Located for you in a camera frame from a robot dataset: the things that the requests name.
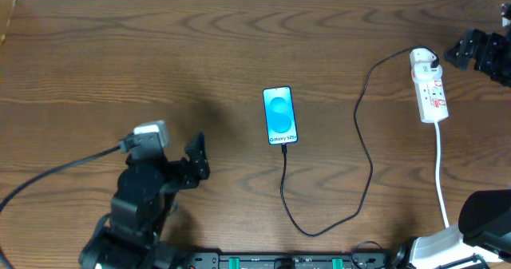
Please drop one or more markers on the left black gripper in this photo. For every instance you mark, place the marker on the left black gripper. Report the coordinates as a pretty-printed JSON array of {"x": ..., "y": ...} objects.
[{"x": 176, "y": 173}]

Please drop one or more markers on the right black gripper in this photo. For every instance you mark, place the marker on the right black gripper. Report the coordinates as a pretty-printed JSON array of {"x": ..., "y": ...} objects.
[{"x": 483, "y": 49}]

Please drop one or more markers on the blue Galaxy smartphone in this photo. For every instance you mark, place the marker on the blue Galaxy smartphone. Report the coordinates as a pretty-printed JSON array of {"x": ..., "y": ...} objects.
[{"x": 280, "y": 116}]

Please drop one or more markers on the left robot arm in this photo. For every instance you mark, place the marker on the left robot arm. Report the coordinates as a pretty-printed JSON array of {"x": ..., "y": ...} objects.
[{"x": 129, "y": 236}]

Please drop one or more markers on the white charger plug adapter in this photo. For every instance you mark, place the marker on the white charger plug adapter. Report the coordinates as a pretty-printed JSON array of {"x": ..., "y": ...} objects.
[{"x": 422, "y": 71}]

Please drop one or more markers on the white power strip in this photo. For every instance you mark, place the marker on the white power strip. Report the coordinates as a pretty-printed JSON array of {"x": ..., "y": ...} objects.
[{"x": 430, "y": 95}]

